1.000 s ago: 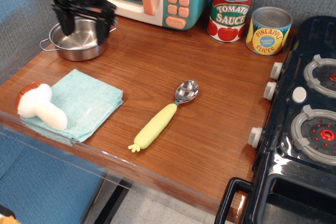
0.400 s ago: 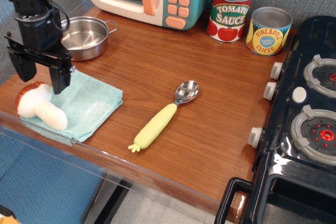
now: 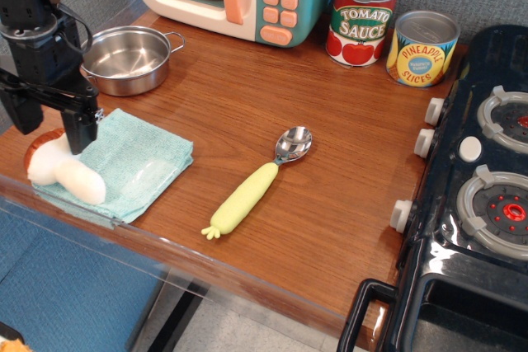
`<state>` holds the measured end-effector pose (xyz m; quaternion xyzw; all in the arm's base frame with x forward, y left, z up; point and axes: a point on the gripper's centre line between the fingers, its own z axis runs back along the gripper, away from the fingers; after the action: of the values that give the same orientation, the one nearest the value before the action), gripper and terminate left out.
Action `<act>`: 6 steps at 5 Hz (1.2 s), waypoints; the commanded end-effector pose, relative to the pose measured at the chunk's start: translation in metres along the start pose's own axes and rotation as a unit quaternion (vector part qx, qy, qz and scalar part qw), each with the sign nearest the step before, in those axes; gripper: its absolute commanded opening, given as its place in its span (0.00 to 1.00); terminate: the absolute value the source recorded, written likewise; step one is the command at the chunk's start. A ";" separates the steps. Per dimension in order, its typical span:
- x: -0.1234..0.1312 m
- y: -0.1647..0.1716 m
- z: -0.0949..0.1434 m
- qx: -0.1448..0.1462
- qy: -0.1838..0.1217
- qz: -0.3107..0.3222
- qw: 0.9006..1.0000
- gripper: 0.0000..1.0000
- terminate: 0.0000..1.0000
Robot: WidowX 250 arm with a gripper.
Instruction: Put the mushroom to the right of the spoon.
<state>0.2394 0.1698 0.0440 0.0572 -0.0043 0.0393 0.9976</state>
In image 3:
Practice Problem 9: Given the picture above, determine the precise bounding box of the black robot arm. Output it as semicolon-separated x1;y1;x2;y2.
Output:
1;0;102;154

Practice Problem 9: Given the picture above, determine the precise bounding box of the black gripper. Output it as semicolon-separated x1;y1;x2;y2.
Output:
1;13;101;155

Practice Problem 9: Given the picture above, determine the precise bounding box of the orange plush object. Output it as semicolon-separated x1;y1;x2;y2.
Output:
0;322;32;352

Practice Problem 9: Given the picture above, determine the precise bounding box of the tomato sauce can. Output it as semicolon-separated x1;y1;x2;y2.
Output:
326;0;397;67

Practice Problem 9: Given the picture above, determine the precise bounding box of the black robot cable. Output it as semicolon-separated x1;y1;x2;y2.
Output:
55;2;94;56

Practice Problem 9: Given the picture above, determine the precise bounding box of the small steel pot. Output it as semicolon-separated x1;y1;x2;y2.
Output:
80;26;186;97

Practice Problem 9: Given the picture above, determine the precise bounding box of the spoon with green handle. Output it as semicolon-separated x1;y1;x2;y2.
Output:
200;126;313;240

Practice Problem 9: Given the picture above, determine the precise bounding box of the black toy stove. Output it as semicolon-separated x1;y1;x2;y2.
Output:
338;25;527;351

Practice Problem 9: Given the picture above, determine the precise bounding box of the clear acrylic table guard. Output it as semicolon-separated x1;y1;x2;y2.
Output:
0;173;397;352

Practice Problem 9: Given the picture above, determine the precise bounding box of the plush white brown mushroom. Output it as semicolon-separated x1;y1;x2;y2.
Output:
24;129;106;205

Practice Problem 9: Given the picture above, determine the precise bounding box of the light blue folded cloth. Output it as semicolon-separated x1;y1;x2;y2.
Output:
31;109;193;227

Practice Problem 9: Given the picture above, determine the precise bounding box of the pineapple slices can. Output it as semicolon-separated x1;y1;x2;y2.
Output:
386;10;460;87

